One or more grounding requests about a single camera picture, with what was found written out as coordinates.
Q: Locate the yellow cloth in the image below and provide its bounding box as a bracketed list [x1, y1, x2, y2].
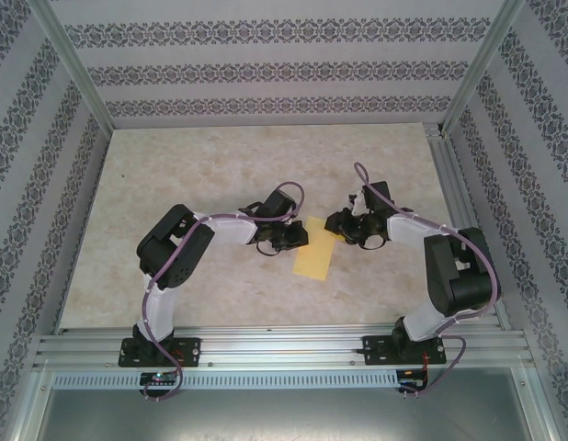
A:
[292, 215, 338, 281]

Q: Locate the grey sheet metal panel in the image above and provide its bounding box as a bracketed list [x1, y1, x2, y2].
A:
[33, 388, 554, 441]

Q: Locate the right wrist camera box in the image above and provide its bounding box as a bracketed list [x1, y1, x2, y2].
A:
[349, 190, 368, 217]

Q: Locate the aluminium side rail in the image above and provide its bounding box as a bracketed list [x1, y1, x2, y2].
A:
[424, 122, 513, 332]

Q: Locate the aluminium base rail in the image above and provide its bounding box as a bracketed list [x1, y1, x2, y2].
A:
[33, 323, 528, 369]

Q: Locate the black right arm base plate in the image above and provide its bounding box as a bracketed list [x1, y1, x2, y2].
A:
[362, 334, 447, 368]

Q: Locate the slotted grey cable duct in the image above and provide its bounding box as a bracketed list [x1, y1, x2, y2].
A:
[51, 370, 400, 389]

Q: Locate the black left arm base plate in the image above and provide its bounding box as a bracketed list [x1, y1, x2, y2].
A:
[120, 337, 202, 368]

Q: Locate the aluminium corner post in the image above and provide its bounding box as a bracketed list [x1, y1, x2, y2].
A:
[29, 0, 115, 133]
[441, 0, 528, 135]

